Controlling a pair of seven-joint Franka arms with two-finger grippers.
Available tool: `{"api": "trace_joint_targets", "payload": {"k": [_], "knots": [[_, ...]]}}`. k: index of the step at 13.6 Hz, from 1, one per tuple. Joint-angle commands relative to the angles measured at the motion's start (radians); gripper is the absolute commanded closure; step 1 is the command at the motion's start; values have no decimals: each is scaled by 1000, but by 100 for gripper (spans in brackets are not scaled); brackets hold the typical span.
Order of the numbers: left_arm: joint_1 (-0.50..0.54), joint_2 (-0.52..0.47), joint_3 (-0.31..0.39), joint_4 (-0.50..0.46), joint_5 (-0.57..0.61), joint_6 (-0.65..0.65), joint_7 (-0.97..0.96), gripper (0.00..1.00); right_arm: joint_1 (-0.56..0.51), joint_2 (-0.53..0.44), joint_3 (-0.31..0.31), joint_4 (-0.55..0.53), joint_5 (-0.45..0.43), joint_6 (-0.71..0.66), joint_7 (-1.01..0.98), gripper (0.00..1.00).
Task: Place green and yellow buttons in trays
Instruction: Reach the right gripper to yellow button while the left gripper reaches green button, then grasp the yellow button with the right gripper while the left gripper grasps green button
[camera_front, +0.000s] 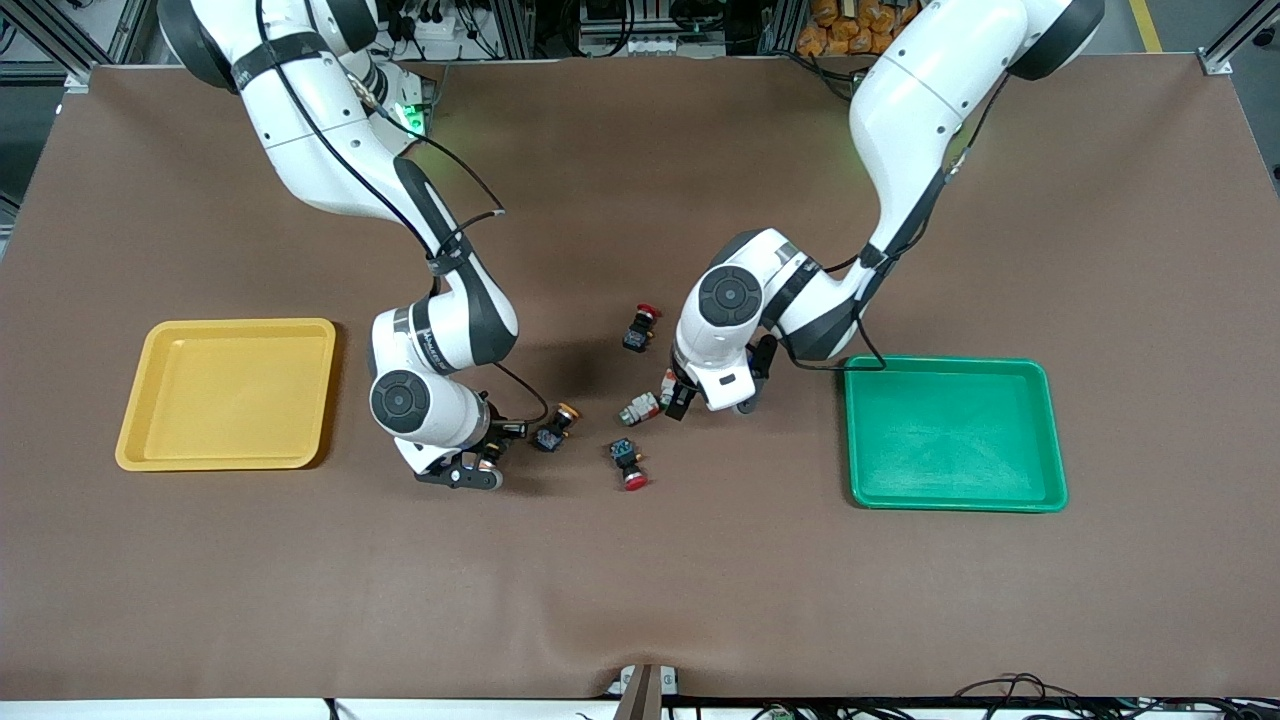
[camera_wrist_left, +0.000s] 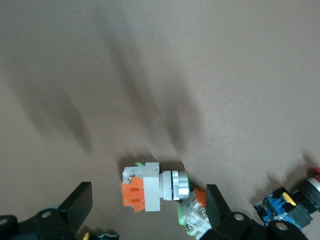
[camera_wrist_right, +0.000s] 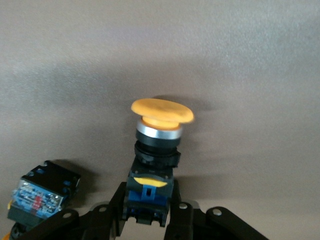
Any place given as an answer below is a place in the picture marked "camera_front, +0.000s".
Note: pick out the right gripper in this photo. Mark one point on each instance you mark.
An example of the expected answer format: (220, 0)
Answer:
(507, 430)

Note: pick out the red push button black body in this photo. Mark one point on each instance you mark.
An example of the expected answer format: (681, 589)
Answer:
(625, 455)
(636, 335)

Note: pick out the orange bag pile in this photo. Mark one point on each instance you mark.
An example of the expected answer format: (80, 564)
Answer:
(830, 35)

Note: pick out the green plastic tray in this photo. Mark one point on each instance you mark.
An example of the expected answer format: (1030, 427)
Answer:
(950, 450)

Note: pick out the white grey push button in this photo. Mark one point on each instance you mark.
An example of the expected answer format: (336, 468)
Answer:
(640, 409)

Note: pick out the white power strip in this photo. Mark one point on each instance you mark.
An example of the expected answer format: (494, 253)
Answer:
(650, 45)

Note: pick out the brown table mat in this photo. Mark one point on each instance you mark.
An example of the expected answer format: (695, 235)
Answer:
(640, 560)

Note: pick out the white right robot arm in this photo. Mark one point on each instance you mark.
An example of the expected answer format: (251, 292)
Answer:
(330, 140)

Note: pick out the aluminium frame profile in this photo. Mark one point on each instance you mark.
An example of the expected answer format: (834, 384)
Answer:
(50, 40)
(1240, 35)

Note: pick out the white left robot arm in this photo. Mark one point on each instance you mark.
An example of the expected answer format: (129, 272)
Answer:
(920, 110)

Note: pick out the yellow plastic tray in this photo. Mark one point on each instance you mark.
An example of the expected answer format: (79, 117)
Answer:
(230, 400)

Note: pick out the white orange small component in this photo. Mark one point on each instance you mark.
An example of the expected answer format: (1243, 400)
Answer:
(667, 385)

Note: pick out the orange black push button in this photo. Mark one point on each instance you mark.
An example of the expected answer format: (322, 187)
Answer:
(549, 437)

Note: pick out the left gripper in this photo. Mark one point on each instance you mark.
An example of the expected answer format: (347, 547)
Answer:
(683, 400)

